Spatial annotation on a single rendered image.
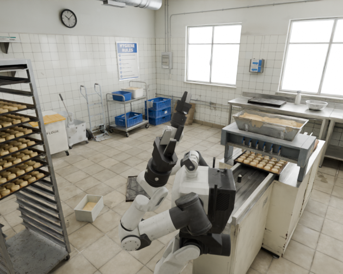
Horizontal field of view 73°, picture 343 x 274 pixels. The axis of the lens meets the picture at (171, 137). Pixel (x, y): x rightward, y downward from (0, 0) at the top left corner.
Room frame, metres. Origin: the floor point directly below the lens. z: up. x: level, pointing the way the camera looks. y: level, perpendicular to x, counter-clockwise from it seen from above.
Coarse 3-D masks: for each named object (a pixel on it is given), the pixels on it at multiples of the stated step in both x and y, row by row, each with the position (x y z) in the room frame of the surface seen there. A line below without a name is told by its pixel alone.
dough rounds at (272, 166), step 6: (246, 156) 1.99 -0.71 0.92; (252, 156) 1.98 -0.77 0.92; (258, 156) 1.98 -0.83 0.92; (246, 162) 1.86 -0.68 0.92; (252, 162) 1.86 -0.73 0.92; (258, 162) 1.87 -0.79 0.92; (264, 162) 1.87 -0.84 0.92; (270, 162) 1.86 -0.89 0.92; (276, 162) 1.88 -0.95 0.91; (282, 162) 1.86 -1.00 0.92; (264, 168) 1.77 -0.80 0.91; (270, 168) 1.75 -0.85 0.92; (276, 168) 1.75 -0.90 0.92; (282, 168) 1.79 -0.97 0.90
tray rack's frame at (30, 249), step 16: (0, 64) 1.44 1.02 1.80; (16, 64) 1.52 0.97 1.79; (16, 240) 1.72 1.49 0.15; (32, 240) 1.72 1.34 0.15; (48, 240) 1.72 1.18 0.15; (16, 256) 1.54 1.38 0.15; (32, 256) 1.54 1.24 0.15; (48, 256) 1.54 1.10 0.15; (64, 256) 1.55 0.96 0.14; (0, 272) 1.38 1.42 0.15; (32, 272) 1.38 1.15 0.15
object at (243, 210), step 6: (270, 174) 1.69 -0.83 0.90; (264, 180) 1.59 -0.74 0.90; (270, 180) 1.65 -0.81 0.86; (258, 186) 1.50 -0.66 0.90; (264, 186) 1.53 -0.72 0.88; (258, 192) 1.43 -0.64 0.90; (252, 198) 1.35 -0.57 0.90; (246, 204) 1.29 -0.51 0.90; (252, 204) 1.36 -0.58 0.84; (240, 210) 1.23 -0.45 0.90; (246, 210) 1.28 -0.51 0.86; (234, 216) 1.17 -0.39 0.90; (240, 216) 1.20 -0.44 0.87; (234, 222) 1.16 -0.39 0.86
